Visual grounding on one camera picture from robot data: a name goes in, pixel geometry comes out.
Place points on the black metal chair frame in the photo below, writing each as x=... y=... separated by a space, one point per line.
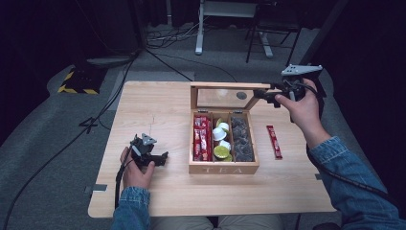
x=295 y=44

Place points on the wooden tea box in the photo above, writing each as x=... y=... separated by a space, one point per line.
x=223 y=166

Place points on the person's right leg beige trousers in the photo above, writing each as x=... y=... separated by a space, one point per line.
x=252 y=223

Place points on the small white capsule cup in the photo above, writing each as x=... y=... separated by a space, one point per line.
x=225 y=126
x=225 y=145

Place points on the green lidded capsule cup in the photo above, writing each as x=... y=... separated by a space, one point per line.
x=221 y=152
x=219 y=122

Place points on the pile of dark tea bags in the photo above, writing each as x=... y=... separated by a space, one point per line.
x=242 y=139

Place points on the black slanted pole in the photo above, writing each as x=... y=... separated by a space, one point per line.
x=322 y=33

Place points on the grey tape piece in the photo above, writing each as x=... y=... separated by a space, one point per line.
x=97 y=188
x=318 y=176

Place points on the person's right hand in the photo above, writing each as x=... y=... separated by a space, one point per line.
x=303 y=111

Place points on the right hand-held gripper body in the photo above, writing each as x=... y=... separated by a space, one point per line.
x=298 y=86

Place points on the red stick packet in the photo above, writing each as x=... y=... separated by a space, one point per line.
x=274 y=142

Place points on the bundle of red stick sachets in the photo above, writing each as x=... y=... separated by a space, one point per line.
x=202 y=137

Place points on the person's left leg beige trousers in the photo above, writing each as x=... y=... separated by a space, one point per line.
x=182 y=224

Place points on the person's leg beige trousers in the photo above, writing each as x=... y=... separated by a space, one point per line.
x=252 y=223
x=182 y=224

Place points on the white desk frame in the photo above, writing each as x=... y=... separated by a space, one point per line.
x=199 y=35

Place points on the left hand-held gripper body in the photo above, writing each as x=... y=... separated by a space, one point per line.
x=143 y=153

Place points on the person's left hand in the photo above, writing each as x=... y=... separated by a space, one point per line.
x=137 y=177

